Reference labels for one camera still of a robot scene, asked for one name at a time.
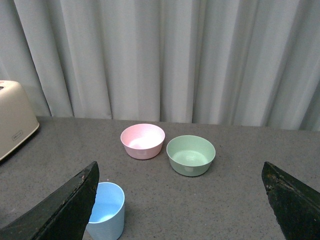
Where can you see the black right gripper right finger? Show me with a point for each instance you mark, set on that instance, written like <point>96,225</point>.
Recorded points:
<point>295,204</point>

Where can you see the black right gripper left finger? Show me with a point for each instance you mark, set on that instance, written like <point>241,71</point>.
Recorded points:
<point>63,215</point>

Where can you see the blue plastic cup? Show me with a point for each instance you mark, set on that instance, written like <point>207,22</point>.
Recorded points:
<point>108,213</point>

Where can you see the cream white toaster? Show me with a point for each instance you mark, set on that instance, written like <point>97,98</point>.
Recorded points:
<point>17,118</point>

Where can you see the pink plastic bowl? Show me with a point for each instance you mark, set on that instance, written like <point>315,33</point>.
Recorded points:
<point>143,141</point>

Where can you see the green plastic bowl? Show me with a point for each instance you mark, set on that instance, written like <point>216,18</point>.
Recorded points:
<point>190,155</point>

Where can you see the grey curtain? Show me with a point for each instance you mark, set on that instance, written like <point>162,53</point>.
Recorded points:
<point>226,62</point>

